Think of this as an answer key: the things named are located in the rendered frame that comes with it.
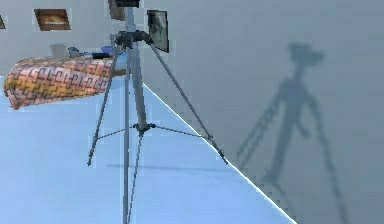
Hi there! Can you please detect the grey tripod stand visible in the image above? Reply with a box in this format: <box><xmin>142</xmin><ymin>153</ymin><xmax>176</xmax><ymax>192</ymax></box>
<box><xmin>86</xmin><ymin>0</ymin><xmax>230</xmax><ymax>224</ymax></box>

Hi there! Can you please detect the small brown framed picture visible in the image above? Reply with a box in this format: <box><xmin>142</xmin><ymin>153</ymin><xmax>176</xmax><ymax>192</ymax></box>
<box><xmin>107</xmin><ymin>0</ymin><xmax>126</xmax><ymax>22</ymax></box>

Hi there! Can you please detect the dark grey framed picture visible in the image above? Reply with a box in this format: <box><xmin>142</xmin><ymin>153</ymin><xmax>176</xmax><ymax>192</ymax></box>
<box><xmin>146</xmin><ymin>9</ymin><xmax>170</xmax><ymax>54</ymax></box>

